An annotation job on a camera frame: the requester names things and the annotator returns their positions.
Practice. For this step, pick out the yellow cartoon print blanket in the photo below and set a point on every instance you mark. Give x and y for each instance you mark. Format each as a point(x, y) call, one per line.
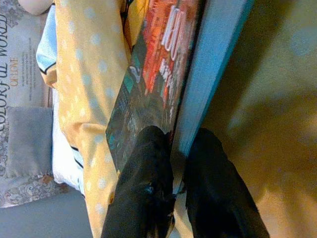
point(94, 74)

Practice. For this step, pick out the white quilted mattress pad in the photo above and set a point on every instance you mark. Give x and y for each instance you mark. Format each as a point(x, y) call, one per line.
point(60, 161)

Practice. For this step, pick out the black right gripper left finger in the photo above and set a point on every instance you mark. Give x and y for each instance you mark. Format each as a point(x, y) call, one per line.
point(141, 186)

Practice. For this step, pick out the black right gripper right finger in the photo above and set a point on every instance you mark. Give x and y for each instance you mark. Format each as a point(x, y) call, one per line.
point(218, 186)

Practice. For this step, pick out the cream long bolster pillow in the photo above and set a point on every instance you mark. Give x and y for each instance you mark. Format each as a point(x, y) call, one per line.
point(34, 5)

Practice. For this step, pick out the dark red cover book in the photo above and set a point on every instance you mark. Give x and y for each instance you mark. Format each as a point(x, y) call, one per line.
point(158, 74)

